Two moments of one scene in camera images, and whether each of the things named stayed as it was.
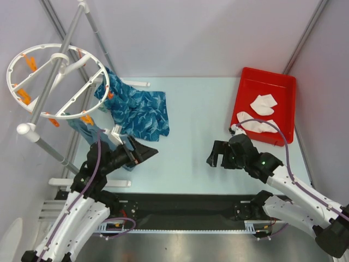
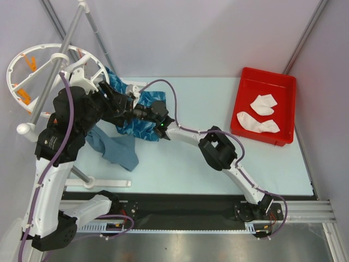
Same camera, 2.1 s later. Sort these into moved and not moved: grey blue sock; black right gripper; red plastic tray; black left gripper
Moved: black left gripper; black right gripper
Not moved: grey blue sock; red plastic tray
